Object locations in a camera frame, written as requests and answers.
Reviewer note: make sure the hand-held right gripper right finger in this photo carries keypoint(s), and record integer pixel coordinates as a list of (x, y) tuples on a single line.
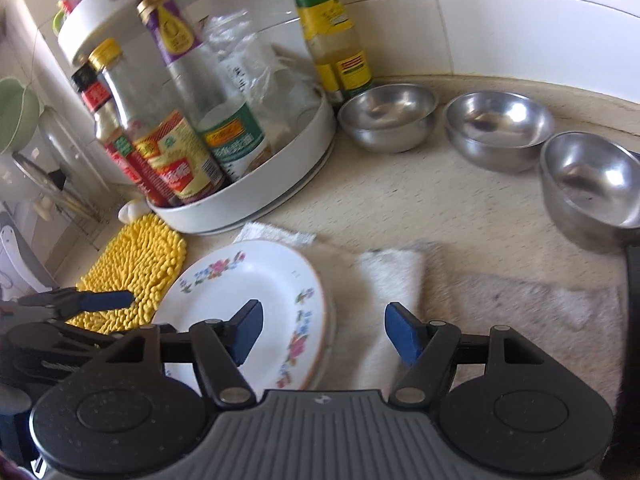
[(404, 337)]

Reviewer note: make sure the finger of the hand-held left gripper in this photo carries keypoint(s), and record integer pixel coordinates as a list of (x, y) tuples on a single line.
[(65, 335), (107, 300)]

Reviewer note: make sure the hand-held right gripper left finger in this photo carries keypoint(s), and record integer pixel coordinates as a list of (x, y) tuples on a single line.
[(247, 332)]

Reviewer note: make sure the white plate floral rim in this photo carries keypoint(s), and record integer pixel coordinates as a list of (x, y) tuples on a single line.
[(235, 280)]

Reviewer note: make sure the steel bowl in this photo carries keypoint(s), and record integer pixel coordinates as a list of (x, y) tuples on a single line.
[(385, 120), (500, 132), (590, 190)]

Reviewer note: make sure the yellow chenille mat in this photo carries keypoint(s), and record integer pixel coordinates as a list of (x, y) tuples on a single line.
[(135, 265)]

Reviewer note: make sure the white terry towel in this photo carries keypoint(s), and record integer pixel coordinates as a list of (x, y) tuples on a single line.
[(385, 280)]

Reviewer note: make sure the garlic bulb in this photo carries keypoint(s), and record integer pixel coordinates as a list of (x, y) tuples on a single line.
[(134, 210)]

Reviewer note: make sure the worn off-white towel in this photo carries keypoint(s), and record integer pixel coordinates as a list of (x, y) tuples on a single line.
[(525, 320)]

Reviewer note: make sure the steel rim glass pot lid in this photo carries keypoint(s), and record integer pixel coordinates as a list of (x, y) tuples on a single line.
[(45, 180)]

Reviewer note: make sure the yellow cap vinegar bottle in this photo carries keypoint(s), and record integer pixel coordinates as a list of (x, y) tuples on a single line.
[(170, 160)]

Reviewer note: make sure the red label soy sauce bottle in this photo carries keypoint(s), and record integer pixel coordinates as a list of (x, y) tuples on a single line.
[(115, 145)]

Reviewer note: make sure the large clear glass lid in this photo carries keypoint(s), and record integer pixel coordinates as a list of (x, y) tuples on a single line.
[(65, 135)]

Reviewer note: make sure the white rotating condiment rack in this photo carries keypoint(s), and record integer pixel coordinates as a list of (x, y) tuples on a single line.
[(295, 150)]

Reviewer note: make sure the green plastic basin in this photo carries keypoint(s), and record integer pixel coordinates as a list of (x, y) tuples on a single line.
[(17, 115)]

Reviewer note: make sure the purple label sauce bottle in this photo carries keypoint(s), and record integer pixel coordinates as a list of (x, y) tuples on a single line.
[(200, 75)]

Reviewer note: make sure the clear plastic bag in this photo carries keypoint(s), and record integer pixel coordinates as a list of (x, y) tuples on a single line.
[(260, 70)]

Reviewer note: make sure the green label sauce bottle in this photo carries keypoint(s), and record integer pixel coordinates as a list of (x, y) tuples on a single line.
[(330, 30)]

